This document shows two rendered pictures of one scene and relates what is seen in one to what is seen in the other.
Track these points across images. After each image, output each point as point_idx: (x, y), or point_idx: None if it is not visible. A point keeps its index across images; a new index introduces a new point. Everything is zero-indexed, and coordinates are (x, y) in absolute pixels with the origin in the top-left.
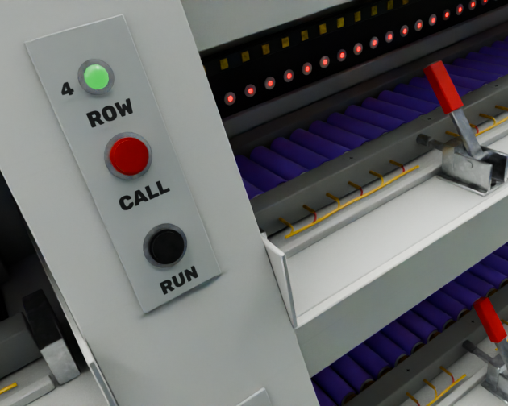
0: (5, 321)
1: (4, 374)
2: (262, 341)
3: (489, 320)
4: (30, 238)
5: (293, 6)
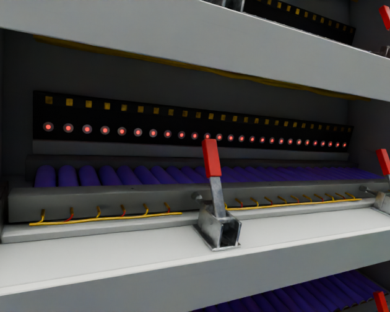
0: None
1: None
2: None
3: None
4: None
5: None
